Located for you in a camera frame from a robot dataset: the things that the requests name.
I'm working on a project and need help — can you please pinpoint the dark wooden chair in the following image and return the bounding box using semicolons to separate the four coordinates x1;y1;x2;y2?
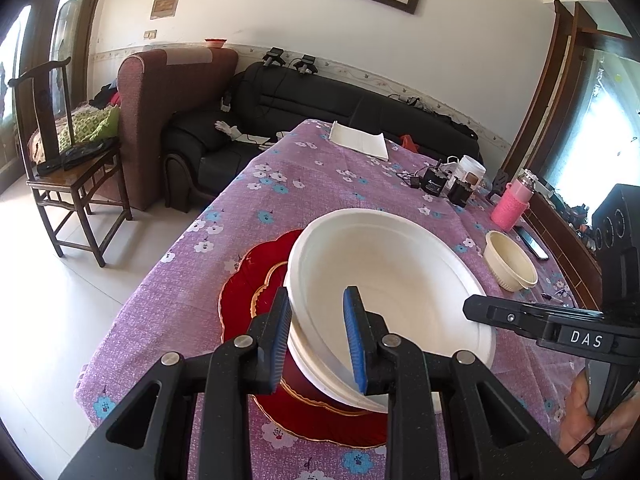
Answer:
7;57;133;267

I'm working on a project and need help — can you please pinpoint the red plate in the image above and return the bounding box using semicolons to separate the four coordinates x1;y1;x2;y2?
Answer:
218;229;396;450

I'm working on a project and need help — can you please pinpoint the green cloth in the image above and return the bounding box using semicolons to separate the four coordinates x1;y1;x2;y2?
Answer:
57;107;121;143

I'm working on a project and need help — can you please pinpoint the white bowl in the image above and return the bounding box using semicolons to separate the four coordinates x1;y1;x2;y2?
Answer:
287;208;497;413
287;330;391;413

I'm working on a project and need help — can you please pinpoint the small wall plaque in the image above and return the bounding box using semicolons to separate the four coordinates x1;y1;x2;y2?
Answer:
151;0;182;20

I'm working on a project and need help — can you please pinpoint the black bag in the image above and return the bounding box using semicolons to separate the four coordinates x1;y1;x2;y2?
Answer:
37;140;116;173

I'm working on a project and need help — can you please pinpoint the wooden door frame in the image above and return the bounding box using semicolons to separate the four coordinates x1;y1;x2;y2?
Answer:
500;0;636;181

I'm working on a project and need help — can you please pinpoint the wooden sideboard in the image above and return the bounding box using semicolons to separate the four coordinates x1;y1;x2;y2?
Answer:
525;195;603;311

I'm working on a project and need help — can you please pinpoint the black leather sofa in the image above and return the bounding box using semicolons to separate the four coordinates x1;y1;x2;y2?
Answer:
162;62;483;211

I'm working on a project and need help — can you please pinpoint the white jar with lid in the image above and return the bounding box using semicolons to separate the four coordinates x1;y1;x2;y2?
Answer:
454;155;487;186

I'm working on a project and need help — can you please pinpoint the pink knitted bottle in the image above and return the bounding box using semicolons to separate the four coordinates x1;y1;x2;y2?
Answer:
490;169;538;232

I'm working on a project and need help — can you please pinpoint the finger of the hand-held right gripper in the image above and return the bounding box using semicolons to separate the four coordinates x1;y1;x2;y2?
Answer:
462;294;606;345

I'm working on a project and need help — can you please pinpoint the cream ribbed bowl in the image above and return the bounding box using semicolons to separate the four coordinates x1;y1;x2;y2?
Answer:
484;230;539;292

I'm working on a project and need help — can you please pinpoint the white folded cloth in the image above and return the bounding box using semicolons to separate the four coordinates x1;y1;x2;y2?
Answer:
329;121;390;161

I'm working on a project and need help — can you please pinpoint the black jar right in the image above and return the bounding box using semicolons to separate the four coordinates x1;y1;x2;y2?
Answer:
447;180;473;207

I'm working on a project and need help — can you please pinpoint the person's right hand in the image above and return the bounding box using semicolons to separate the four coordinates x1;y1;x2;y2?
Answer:
557;370;640;468

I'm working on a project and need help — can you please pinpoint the black smartphone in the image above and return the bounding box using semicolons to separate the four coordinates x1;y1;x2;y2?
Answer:
515;226;550;261

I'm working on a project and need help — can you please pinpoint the purple floral tablecloth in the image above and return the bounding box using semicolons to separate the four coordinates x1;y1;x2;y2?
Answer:
74;119;591;480

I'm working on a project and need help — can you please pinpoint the maroon armchair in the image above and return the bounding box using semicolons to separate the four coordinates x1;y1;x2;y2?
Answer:
117;46;239;211

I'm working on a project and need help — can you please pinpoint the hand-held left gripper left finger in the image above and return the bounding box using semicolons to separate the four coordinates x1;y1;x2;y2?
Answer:
57;287;293;480

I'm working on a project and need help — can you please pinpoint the wooden glazed door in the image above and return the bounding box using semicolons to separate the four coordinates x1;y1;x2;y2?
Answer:
0;0;111;191

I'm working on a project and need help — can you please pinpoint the black battery box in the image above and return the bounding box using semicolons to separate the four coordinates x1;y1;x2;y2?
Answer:
421;167;448;196

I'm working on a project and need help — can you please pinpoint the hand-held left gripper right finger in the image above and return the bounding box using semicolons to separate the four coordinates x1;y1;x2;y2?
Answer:
342;286;571;480

